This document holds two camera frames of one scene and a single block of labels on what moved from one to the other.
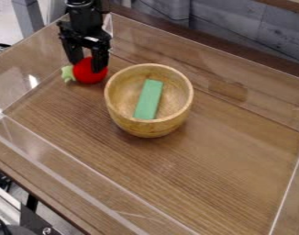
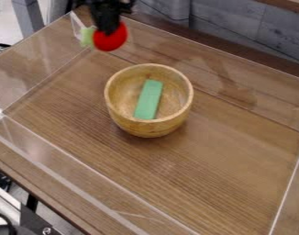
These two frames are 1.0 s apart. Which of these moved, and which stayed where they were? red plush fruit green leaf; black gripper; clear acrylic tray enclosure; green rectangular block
Moved: black gripper; red plush fruit green leaf
Stayed: green rectangular block; clear acrylic tray enclosure
